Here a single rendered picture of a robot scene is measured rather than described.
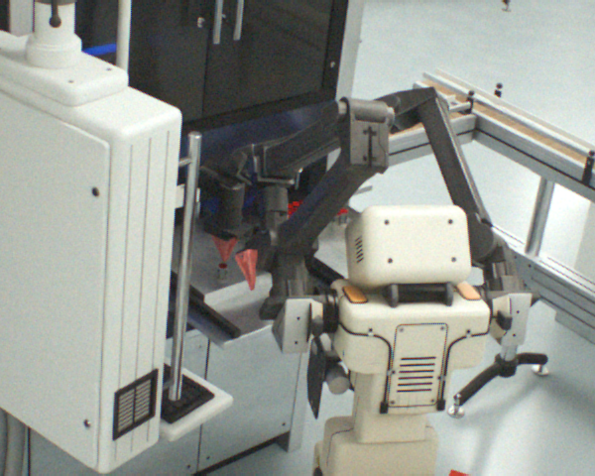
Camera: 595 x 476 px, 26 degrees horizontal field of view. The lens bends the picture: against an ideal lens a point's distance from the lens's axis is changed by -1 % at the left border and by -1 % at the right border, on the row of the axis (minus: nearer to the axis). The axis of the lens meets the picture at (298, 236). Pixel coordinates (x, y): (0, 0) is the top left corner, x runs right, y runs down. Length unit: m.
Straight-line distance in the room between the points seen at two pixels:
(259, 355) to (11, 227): 1.32
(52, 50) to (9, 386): 0.73
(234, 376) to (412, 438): 1.10
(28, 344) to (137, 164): 0.50
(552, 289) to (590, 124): 2.70
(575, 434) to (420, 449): 1.72
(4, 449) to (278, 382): 1.09
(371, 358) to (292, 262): 0.24
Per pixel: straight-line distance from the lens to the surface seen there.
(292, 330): 2.36
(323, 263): 3.09
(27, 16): 2.66
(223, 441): 3.69
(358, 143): 2.17
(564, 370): 4.57
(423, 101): 2.72
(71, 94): 2.23
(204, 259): 3.12
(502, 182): 5.80
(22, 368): 2.58
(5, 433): 2.86
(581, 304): 3.97
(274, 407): 3.76
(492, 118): 4.02
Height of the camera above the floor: 2.46
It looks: 29 degrees down
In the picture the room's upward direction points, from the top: 7 degrees clockwise
